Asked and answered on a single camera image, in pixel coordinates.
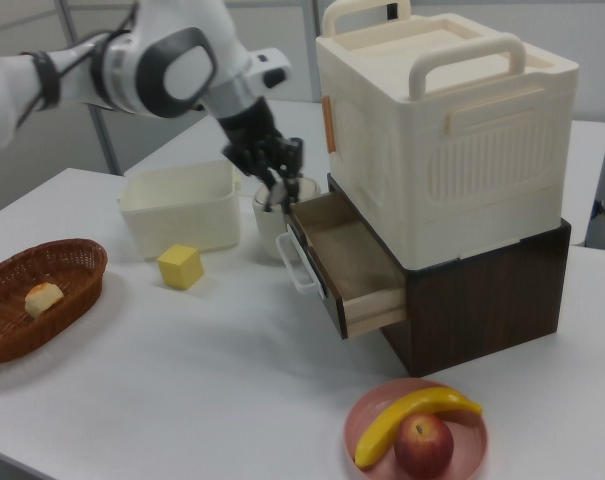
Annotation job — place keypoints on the open wooden drawer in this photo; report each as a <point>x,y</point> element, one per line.
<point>352,250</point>

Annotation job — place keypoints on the cream plastic storage box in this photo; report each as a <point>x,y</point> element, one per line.
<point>482,175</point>

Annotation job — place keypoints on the yellow foam cube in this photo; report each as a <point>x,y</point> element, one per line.
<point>179,267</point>

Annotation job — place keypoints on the toy bread loaf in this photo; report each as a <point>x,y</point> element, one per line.
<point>43,299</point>

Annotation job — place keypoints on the brown wicker basket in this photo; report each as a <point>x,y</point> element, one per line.
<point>77,260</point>

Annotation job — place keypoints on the cream round pot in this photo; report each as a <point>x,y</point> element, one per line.
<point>267,230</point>

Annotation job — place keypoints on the yellow toy banana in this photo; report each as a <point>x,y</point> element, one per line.
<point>382,430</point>

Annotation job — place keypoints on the white plastic tub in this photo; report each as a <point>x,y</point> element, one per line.
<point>182,220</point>

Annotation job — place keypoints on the beige pot lid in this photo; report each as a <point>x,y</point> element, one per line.
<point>309,187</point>

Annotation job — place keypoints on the pink plate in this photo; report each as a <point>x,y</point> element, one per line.
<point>364,412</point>

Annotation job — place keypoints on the dark wood drawer cabinet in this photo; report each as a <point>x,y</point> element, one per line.
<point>482,310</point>

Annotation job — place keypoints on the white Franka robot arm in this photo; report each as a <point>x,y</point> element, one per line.
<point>132,60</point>

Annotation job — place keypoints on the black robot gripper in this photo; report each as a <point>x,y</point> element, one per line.
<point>257,140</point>

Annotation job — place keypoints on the red toy apple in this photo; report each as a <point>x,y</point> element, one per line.
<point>424,445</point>

